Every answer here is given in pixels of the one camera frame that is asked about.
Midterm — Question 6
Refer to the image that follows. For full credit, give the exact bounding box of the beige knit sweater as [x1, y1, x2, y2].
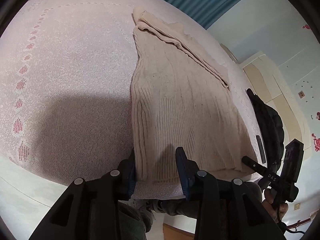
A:
[131, 7, 256, 183]

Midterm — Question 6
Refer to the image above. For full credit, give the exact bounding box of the person's right hand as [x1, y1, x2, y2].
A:
[262, 189, 289, 223]

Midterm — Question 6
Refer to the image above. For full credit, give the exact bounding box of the black smartphone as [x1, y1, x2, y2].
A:
[256, 135, 266, 164]

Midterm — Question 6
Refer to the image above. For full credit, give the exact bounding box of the black puffer jacket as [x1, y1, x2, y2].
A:
[246, 88, 284, 170]

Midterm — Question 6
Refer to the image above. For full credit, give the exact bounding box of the cream wooden headboard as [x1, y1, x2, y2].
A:
[239, 51, 313, 160]

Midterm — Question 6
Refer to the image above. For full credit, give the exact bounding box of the pink patterned bed sheet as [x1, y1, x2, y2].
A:
[1, 0, 260, 185]

